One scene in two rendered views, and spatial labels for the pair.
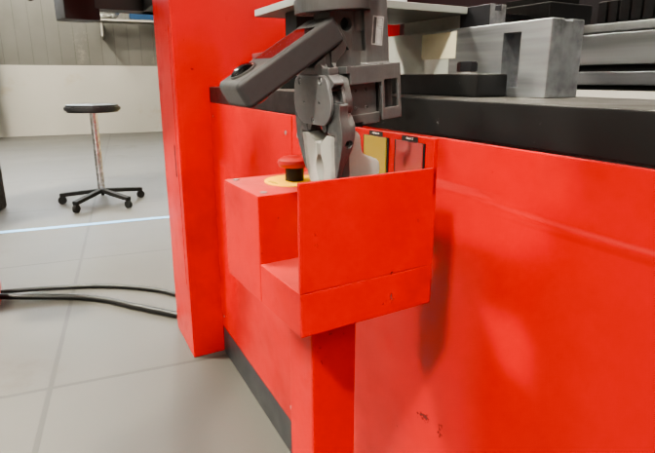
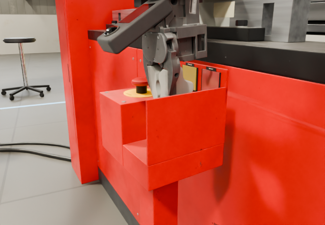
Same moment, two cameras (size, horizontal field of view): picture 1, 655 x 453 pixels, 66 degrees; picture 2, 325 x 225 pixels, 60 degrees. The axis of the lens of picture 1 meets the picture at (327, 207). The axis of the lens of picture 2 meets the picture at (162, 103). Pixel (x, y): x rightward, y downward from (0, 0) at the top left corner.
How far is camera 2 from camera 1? 0.05 m
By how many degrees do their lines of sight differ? 3
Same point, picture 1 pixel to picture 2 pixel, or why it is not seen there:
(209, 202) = (88, 96)
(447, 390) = (230, 211)
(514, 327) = (271, 179)
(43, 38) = not seen: outside the picture
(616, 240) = not seen: outside the picture
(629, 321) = not seen: outside the picture
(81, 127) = (13, 50)
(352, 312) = (178, 173)
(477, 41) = (246, 7)
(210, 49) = (87, 7)
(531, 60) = (280, 20)
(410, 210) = (212, 112)
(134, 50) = (43, 5)
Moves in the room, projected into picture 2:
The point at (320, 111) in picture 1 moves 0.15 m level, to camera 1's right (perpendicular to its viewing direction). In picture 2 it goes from (158, 54) to (255, 54)
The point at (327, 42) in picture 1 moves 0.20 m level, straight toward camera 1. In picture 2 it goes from (163, 12) to (172, 5)
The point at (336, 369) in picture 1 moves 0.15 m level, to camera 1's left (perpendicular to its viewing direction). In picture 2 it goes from (167, 203) to (93, 204)
